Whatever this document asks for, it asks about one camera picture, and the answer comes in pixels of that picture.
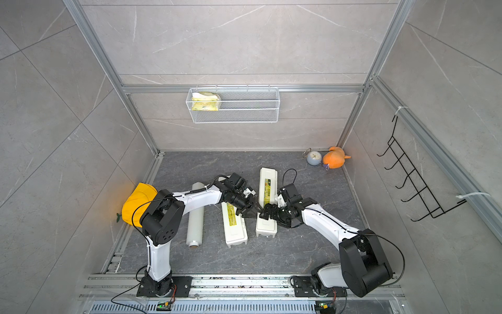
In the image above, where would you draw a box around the cream wrap dispenser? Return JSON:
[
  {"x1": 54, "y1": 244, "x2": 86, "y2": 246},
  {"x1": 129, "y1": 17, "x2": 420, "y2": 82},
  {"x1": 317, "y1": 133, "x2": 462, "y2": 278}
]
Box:
[
  {"x1": 256, "y1": 167, "x2": 277, "y2": 238},
  {"x1": 221, "y1": 179, "x2": 248, "y2": 248}
]

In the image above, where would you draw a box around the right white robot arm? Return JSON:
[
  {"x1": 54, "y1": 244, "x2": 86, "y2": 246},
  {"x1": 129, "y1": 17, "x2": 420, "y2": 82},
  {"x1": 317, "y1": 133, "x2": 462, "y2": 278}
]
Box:
[{"x1": 260, "y1": 184, "x2": 393, "y2": 297}]

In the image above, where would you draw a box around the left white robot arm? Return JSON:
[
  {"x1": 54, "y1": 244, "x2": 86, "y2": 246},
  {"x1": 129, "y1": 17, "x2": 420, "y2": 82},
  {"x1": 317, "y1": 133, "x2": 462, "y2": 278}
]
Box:
[{"x1": 137, "y1": 173, "x2": 263, "y2": 297}]

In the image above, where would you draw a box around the orange plush toy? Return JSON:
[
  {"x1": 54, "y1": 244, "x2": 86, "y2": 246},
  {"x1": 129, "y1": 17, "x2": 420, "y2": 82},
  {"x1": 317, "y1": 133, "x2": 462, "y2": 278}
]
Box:
[{"x1": 322, "y1": 147, "x2": 351, "y2": 170}]

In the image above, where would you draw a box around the yellow packet in basket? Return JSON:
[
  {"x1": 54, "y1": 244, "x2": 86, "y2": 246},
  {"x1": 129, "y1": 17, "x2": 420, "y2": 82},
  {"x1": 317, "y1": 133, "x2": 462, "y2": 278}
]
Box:
[{"x1": 191, "y1": 92, "x2": 221, "y2": 111}]

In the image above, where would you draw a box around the yellow plush toy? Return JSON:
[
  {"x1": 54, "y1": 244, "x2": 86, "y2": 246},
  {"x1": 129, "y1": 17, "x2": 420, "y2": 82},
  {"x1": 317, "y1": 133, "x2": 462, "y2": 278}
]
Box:
[{"x1": 116, "y1": 183, "x2": 158, "y2": 228}]

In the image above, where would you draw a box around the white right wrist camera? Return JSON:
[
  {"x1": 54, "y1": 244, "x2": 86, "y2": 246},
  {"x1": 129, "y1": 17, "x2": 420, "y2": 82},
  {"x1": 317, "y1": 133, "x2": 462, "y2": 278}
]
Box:
[{"x1": 275, "y1": 194, "x2": 286, "y2": 208}]

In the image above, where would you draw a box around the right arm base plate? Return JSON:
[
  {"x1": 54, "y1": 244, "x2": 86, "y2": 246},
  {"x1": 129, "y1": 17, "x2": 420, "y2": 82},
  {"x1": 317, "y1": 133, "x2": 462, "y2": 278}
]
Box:
[{"x1": 290, "y1": 276, "x2": 348, "y2": 298}]

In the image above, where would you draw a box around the white wire mesh basket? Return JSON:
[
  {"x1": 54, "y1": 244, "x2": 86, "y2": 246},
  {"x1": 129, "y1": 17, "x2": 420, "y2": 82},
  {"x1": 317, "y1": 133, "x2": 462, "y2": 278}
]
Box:
[{"x1": 186, "y1": 86, "x2": 281, "y2": 124}]

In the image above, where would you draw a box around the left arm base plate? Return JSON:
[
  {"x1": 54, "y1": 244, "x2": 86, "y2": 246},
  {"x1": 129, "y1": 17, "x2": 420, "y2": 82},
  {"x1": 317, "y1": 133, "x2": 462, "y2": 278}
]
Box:
[{"x1": 136, "y1": 274, "x2": 193, "y2": 298}]

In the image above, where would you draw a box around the black wire hook rack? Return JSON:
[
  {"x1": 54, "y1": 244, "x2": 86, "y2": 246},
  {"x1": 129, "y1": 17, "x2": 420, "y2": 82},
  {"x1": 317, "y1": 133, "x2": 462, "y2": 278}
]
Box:
[{"x1": 377, "y1": 116, "x2": 467, "y2": 222}]

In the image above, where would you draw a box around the aluminium front rail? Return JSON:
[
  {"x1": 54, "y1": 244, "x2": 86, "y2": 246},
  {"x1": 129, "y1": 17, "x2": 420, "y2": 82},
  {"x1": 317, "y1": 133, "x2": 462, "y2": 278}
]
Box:
[{"x1": 78, "y1": 273, "x2": 405, "y2": 301}]

